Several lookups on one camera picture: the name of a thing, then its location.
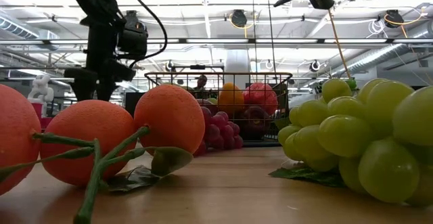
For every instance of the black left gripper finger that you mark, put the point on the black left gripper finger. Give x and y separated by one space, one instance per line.
105 89
82 90

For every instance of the red storage box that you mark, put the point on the red storage box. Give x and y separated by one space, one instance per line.
40 108

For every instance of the black cabinet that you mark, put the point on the black cabinet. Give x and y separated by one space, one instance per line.
132 104

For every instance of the red grape bunch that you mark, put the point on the red grape bunch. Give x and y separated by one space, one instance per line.
220 129

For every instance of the green grape bunch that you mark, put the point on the green grape bunch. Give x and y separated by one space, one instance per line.
345 136

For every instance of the yellow orange bell pepper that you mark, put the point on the yellow orange bell pepper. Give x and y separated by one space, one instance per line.
231 97

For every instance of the person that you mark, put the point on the person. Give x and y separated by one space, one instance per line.
202 82

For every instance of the silver ventilation duct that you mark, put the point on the silver ventilation duct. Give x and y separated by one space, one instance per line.
379 56

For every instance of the succulent in white patterned pot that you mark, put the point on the succulent in white patterned pot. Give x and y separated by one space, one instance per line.
352 83

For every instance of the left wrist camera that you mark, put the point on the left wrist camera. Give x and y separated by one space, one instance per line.
133 46

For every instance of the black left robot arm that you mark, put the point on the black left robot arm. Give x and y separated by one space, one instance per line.
91 0

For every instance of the long ceiling light bar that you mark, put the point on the long ceiling light bar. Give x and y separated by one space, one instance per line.
216 41

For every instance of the olive green pear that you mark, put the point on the olive green pear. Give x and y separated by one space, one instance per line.
212 100

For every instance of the tangerine bunch with stem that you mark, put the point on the tangerine bunch with stem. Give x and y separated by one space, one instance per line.
88 132

